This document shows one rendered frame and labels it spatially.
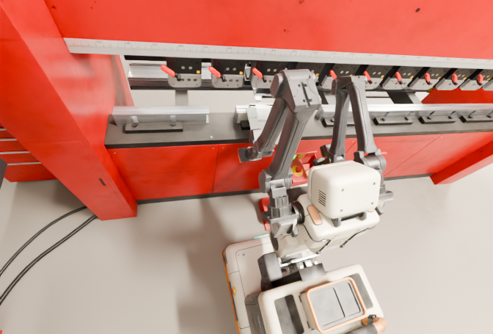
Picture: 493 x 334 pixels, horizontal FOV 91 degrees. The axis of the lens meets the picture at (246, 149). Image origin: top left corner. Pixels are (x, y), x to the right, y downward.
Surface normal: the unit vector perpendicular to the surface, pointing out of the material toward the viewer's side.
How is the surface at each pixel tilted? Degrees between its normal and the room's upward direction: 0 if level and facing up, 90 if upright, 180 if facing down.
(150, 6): 90
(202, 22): 90
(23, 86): 90
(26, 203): 0
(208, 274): 0
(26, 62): 90
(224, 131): 0
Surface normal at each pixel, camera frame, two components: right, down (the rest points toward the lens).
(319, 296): 0.17, -0.55
